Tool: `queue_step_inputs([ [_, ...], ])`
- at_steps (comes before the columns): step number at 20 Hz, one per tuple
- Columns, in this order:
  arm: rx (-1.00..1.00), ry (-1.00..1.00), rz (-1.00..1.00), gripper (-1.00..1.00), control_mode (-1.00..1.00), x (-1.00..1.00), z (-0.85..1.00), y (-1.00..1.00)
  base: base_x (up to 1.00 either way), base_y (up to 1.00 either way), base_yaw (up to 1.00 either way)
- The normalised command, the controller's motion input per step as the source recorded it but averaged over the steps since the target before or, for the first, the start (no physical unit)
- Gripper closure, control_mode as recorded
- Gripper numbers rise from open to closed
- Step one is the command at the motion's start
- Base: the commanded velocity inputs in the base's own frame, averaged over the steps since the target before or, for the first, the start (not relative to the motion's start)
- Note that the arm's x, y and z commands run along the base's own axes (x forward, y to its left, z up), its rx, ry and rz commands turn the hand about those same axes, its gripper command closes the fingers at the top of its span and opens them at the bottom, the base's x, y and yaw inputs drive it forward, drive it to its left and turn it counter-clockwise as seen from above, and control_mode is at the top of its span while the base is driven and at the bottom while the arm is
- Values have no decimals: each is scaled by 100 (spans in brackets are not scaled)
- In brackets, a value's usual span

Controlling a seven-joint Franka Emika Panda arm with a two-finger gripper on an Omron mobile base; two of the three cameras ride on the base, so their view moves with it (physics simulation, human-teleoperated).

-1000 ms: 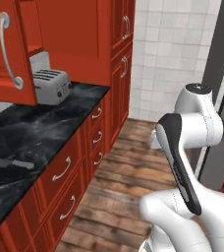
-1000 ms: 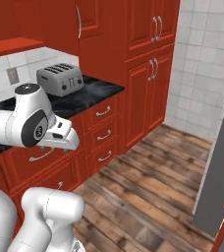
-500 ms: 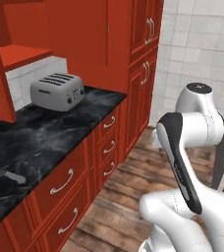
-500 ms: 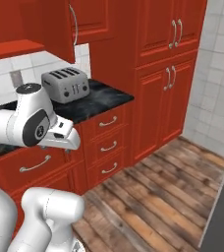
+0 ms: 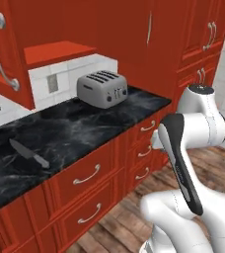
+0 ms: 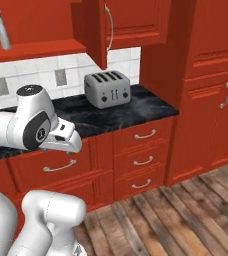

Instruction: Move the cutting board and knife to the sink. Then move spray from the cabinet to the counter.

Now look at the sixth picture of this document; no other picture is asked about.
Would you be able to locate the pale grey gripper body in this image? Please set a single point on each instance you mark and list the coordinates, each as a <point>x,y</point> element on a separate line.
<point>64,142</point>

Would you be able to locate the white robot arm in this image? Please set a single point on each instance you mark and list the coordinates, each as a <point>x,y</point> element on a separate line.
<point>6,133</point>

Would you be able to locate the red base cabinet door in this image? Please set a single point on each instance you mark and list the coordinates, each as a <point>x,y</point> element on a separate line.
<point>86,193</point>

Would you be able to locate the red tall cabinet small door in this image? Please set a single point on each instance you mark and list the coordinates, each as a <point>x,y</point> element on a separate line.
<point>216,33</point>

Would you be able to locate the red wide drawer front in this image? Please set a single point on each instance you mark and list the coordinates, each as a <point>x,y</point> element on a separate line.
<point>26,168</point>

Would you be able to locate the grey four-slot toaster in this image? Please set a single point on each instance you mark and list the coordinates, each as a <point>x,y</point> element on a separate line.
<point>107,89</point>

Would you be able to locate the red narrow drawer front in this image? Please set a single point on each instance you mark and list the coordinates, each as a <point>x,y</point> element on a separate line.
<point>142,125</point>
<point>142,193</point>
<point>142,171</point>

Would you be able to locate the red wall cabinet side panel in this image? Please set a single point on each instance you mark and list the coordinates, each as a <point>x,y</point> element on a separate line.
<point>94,33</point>

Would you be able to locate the red wall cabinet door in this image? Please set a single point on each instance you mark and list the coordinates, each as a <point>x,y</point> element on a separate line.
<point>36,23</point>
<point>139,20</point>

